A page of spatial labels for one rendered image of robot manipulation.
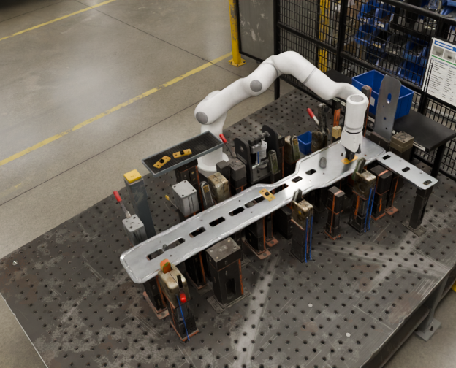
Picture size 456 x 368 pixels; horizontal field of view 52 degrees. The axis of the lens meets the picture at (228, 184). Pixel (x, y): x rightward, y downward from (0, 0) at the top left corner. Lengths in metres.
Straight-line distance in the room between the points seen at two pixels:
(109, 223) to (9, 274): 0.54
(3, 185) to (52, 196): 0.51
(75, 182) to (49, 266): 1.69
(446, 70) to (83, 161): 3.01
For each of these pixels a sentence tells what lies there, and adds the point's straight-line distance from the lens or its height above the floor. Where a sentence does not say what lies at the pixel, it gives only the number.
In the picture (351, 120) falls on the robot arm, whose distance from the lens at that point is 2.17.
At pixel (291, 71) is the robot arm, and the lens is 2.14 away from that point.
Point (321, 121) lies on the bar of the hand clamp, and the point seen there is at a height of 1.14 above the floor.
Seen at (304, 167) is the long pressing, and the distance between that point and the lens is 2.29.
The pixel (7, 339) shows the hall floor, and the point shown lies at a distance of 3.25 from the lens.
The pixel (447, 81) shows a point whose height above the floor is 1.26.
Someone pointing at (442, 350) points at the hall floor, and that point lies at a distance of 2.95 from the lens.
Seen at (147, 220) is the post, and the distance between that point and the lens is 2.26.
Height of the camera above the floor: 2.45
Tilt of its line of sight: 41 degrees down
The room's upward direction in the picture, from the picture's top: 6 degrees counter-clockwise
